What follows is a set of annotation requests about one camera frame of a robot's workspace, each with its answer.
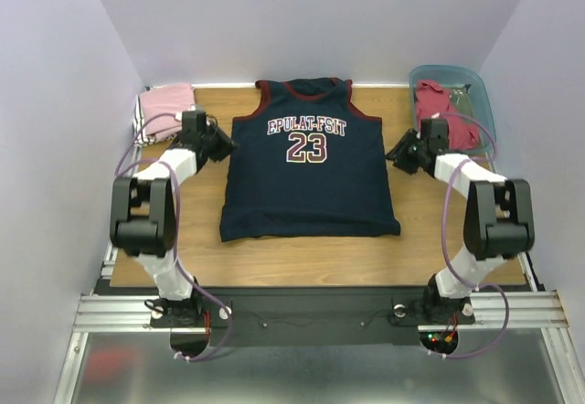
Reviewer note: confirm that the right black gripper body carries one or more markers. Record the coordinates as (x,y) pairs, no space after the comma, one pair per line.
(403,157)

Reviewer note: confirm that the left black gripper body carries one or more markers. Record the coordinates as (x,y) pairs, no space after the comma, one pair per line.
(204,141)

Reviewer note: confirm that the navy jersey tank top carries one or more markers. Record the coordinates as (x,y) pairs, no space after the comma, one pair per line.
(308,163)

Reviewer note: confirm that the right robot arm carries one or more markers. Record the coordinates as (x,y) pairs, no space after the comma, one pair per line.
(498,222)

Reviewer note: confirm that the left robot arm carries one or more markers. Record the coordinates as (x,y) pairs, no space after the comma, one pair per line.
(145,214)

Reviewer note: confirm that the red tank top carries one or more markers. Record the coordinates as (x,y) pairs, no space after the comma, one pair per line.
(433,100)

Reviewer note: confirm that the pink folded tank top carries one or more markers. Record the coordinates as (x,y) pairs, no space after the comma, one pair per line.
(178,97)

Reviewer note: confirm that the striped folded tank top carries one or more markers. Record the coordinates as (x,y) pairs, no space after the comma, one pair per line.
(153,124)

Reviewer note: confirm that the green garment in bin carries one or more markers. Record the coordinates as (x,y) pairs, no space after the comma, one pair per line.
(460,100)

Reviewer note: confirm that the teal plastic bin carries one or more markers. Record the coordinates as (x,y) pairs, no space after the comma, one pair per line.
(451,76)

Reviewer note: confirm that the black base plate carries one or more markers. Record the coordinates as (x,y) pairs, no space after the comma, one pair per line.
(304,316)

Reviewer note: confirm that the aluminium frame rail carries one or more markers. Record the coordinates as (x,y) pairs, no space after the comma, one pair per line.
(527,310)

